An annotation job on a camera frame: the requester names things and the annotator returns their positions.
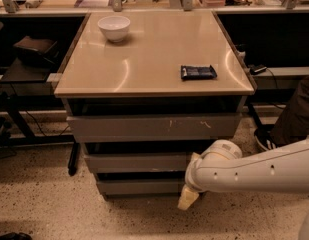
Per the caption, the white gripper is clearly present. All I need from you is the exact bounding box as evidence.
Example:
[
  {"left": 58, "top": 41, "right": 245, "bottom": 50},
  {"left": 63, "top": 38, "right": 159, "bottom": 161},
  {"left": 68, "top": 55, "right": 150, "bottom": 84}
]
[{"left": 178, "top": 152, "right": 207, "bottom": 211}]

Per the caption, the grey bottom drawer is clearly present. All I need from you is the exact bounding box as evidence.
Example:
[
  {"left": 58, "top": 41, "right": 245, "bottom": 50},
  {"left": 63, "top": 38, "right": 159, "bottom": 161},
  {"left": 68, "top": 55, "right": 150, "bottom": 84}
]
[{"left": 96, "top": 179, "right": 184, "bottom": 195}]

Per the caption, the grey drawer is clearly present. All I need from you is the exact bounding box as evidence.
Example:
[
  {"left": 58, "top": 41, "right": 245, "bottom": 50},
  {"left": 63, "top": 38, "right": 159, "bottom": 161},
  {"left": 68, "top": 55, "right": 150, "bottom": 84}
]
[
  {"left": 96, "top": 179, "right": 184, "bottom": 195},
  {"left": 84, "top": 152, "right": 191, "bottom": 173},
  {"left": 67, "top": 113, "right": 241, "bottom": 143}
]

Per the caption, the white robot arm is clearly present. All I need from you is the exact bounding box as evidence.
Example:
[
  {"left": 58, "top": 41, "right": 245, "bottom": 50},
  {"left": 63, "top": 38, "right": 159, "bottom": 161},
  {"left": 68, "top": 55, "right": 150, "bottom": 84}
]
[{"left": 178, "top": 139, "right": 309, "bottom": 210}]

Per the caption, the grey middle drawer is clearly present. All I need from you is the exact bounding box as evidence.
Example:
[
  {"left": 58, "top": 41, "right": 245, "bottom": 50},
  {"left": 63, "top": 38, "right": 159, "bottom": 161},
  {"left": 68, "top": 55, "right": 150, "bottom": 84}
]
[{"left": 84, "top": 152, "right": 191, "bottom": 173}]

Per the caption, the grey top drawer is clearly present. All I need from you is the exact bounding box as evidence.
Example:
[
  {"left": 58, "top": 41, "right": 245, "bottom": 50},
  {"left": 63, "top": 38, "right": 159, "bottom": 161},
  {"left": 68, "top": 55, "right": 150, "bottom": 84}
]
[{"left": 67, "top": 113, "right": 241, "bottom": 143}]

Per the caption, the grey drawer cabinet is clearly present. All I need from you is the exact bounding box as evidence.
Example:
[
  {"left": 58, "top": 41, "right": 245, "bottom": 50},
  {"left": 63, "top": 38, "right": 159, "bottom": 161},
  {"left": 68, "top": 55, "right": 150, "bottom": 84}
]
[{"left": 53, "top": 9, "right": 256, "bottom": 199}]

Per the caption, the black adidas sneaker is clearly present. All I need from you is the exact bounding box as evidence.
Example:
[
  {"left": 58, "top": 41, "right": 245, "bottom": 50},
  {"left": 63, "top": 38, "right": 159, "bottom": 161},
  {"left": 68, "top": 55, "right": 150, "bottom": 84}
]
[{"left": 254, "top": 129, "right": 277, "bottom": 151}]

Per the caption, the black leaning bar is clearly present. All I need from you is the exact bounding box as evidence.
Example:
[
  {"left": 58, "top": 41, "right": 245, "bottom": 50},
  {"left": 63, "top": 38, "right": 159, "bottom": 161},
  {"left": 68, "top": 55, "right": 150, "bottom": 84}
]
[{"left": 68, "top": 143, "right": 80, "bottom": 176}]

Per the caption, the dark blue snack packet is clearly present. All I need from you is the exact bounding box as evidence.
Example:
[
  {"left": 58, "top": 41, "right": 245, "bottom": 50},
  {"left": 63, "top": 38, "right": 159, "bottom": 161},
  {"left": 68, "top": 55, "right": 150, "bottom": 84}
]
[{"left": 180, "top": 65, "right": 217, "bottom": 80}]

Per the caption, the dark trouser leg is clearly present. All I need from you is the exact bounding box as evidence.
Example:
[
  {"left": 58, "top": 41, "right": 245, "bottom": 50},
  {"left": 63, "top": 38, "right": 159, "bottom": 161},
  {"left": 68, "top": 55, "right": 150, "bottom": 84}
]
[{"left": 270, "top": 76, "right": 309, "bottom": 146}]

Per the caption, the small black device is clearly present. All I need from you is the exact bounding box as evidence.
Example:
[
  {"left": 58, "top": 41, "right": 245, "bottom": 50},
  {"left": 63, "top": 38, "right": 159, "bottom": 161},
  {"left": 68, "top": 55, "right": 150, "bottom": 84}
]
[{"left": 249, "top": 65, "right": 267, "bottom": 75}]

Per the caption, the black object bottom left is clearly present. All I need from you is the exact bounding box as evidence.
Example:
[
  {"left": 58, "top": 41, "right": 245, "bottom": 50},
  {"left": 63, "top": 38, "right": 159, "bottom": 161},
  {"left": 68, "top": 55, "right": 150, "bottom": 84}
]
[{"left": 0, "top": 232, "right": 33, "bottom": 240}]

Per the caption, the white ceramic bowl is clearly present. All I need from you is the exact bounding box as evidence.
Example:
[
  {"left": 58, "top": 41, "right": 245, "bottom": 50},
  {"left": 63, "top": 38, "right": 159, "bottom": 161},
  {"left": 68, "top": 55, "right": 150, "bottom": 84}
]
[{"left": 97, "top": 16, "right": 131, "bottom": 42}]

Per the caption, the black box on shelf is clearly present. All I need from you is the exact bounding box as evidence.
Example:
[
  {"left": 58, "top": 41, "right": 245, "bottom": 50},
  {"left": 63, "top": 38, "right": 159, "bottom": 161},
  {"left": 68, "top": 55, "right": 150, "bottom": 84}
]
[{"left": 13, "top": 36, "right": 58, "bottom": 67}]

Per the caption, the dark low side shelf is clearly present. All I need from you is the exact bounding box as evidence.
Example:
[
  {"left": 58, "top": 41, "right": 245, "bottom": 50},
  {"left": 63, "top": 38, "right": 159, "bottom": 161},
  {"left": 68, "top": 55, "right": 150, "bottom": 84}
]
[{"left": 0, "top": 59, "right": 53, "bottom": 84}]

